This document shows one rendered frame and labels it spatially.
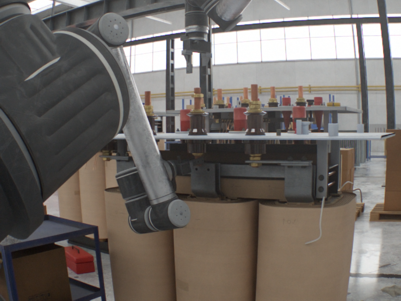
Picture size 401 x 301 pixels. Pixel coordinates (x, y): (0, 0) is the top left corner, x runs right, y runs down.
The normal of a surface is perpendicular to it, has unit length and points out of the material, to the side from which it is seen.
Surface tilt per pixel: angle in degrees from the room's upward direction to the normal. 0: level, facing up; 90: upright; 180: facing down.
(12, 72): 77
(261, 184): 90
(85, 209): 90
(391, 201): 90
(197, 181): 90
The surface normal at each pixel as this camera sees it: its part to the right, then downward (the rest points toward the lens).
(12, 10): 0.95, 0.15
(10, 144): 0.71, -0.23
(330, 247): 0.21, 0.02
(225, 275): -0.08, 0.03
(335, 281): 0.57, 0.01
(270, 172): -0.50, 0.03
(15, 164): 0.80, -0.04
